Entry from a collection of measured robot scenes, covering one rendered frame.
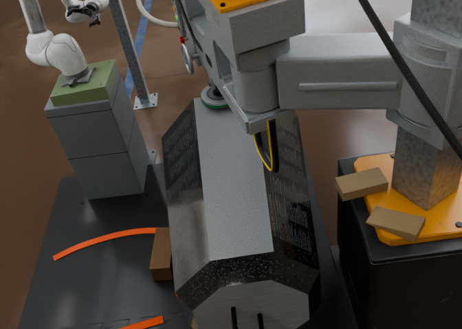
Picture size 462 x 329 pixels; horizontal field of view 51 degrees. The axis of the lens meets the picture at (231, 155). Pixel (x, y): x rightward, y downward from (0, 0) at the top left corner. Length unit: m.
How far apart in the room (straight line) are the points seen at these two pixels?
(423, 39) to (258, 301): 1.14
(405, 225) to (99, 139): 1.93
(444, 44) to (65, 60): 2.10
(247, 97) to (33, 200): 2.33
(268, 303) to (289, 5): 1.15
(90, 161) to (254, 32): 1.97
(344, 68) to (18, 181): 2.89
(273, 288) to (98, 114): 1.60
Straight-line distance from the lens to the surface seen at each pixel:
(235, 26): 1.52
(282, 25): 1.59
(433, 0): 1.65
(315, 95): 1.76
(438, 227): 2.08
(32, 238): 3.52
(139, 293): 2.92
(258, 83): 1.75
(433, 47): 1.64
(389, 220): 2.04
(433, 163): 1.94
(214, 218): 2.05
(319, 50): 1.73
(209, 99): 2.59
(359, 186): 2.12
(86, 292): 3.05
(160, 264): 2.85
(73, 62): 3.03
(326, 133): 3.66
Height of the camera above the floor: 2.35
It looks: 41 degrees down
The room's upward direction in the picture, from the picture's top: 11 degrees counter-clockwise
